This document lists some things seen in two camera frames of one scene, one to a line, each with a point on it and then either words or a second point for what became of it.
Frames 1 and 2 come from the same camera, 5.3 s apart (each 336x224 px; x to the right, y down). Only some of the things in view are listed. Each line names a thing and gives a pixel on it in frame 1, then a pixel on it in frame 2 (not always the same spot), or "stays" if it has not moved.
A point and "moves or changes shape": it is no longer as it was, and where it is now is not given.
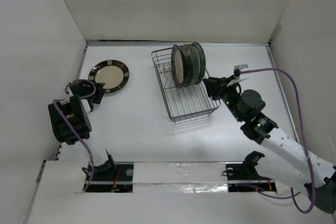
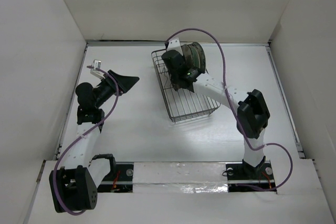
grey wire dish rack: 185,103 stays
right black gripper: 216,87 -> 182,57
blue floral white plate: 202,61 stays
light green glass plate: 196,65 stays
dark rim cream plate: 178,66 moves or changes shape
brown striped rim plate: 114,74 -> 176,85
